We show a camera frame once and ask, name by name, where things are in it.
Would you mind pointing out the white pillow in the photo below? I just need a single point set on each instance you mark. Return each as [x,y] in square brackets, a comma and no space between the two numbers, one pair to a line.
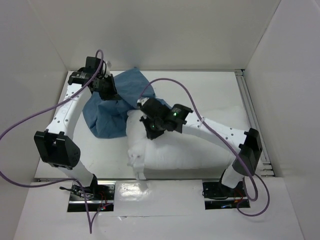
[194,154]

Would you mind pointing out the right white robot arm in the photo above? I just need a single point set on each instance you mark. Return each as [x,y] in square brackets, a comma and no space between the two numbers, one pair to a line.
[247,146]

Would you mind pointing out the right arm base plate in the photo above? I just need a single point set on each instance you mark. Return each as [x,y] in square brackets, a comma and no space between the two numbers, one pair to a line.
[218,197]

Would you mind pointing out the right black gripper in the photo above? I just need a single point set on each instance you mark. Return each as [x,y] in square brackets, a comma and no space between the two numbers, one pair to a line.
[151,132]

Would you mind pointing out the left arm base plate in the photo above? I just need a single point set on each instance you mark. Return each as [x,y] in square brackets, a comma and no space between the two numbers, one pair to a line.
[103,199]

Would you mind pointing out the blue pillowcase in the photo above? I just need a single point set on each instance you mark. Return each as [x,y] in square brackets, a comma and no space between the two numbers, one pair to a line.
[107,119]

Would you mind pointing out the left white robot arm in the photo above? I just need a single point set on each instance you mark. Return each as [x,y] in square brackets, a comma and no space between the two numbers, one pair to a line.
[55,145]

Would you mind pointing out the aluminium rail frame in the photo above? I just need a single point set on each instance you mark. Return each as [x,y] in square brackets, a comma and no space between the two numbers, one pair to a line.
[265,168]

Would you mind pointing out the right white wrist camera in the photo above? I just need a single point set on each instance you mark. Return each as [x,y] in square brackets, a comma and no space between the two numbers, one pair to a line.
[141,101]

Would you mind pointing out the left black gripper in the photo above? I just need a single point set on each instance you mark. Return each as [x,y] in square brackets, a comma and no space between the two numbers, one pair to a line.
[112,95]

